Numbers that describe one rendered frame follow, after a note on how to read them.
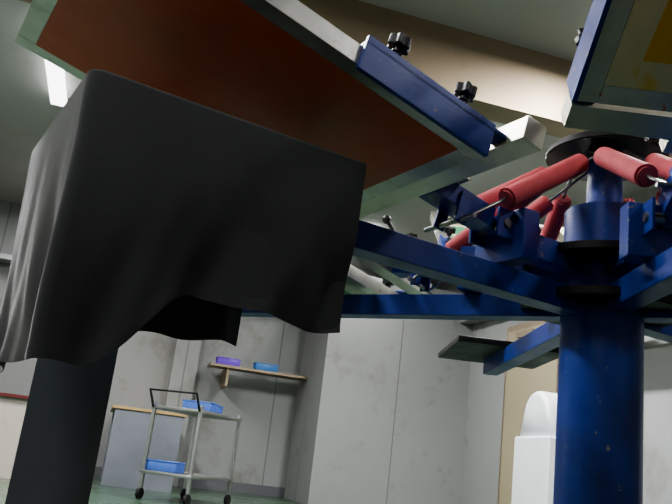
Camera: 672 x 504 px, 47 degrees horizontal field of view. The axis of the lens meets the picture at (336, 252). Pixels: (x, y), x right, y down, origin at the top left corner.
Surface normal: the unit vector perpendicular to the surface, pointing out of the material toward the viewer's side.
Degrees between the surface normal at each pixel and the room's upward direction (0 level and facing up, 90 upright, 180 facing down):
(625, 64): 148
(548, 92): 90
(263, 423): 90
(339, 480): 90
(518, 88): 90
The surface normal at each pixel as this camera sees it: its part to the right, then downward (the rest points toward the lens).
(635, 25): -0.08, 0.67
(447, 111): 0.52, -0.17
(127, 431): 0.29, -0.22
